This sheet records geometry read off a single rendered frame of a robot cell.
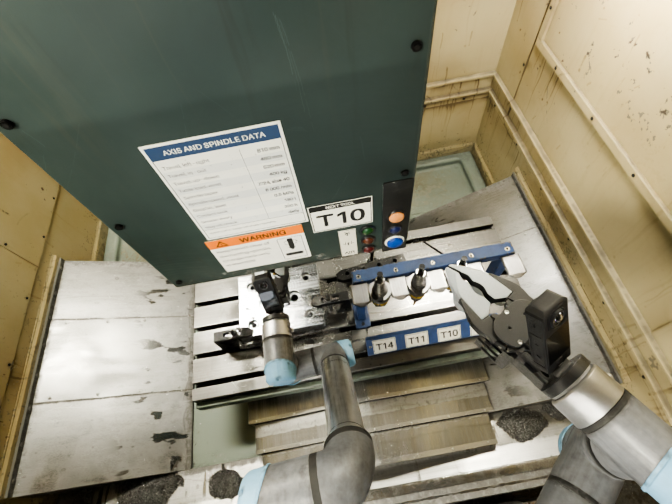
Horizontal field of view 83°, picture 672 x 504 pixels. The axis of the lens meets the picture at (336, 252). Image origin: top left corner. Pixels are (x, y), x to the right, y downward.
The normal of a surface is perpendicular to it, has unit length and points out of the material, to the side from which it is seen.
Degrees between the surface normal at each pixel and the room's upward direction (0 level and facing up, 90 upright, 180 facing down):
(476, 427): 8
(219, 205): 90
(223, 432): 0
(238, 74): 90
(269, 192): 90
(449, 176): 0
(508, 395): 24
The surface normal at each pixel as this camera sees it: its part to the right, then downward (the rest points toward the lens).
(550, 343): 0.49, 0.33
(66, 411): 0.31, -0.52
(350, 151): 0.16, 0.85
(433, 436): 0.04, -0.51
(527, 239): -0.48, -0.36
